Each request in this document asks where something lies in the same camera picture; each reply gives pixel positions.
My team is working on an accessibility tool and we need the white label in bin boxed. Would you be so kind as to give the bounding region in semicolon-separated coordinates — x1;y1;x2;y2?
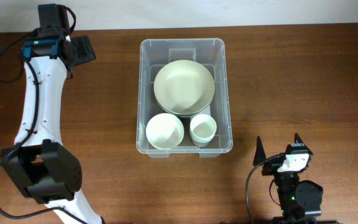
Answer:
194;105;211;116

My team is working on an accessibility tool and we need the dark blue plate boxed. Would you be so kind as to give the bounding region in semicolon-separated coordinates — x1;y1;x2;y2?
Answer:
156;98;214;117

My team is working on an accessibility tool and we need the beige plate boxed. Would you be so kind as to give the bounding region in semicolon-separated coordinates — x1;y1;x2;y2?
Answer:
154;60;215;99

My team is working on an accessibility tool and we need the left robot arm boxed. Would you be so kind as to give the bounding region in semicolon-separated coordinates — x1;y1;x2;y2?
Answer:
0;4;103;223

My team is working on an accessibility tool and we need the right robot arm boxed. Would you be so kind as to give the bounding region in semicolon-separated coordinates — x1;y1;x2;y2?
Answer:
253;134;323;223

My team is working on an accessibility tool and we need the mint green cup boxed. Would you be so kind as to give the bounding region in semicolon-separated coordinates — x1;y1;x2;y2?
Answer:
191;135;215;142

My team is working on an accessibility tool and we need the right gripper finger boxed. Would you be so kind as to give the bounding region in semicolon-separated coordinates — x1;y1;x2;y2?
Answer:
294;133;303;144
253;136;266;166

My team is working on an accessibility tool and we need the white cup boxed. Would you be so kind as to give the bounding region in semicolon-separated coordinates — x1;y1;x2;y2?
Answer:
190;114;218;141

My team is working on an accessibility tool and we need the clear plastic storage bin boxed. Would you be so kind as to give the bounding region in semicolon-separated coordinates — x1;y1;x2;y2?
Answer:
135;38;233;158

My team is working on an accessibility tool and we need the white bowl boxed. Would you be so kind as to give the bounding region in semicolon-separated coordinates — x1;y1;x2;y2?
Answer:
146;113;185;149

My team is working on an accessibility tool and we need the grey cup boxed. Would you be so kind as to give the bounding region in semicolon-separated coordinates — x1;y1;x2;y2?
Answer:
193;141;209;147

